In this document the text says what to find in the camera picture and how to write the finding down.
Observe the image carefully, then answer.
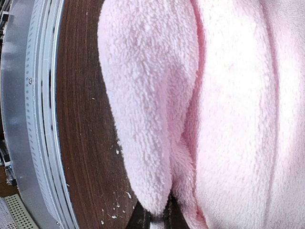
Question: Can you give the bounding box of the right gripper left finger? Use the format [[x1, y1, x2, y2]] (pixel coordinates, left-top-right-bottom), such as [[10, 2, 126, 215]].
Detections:
[[126, 202, 151, 229]]

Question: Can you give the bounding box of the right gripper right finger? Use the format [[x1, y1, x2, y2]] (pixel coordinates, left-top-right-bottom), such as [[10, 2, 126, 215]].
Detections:
[[163, 193, 189, 229]]

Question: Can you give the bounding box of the pink towel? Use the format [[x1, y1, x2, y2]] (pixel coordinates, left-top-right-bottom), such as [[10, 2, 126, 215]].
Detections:
[[98, 0, 305, 229]]

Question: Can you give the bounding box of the aluminium front rail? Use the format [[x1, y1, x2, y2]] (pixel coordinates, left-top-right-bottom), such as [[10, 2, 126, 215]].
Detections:
[[0, 0, 79, 229]]

